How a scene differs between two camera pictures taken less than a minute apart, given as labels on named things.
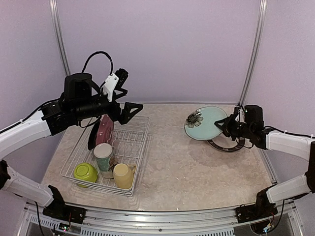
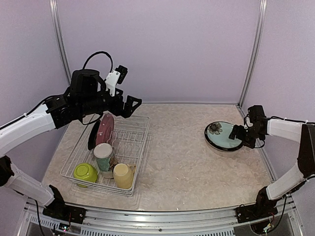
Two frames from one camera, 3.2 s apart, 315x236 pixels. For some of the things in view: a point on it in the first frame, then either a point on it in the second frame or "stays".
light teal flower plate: [199, 124] -> [218, 133]
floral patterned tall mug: [106, 161] stays
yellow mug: [123, 175] stays
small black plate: [92, 137] stays
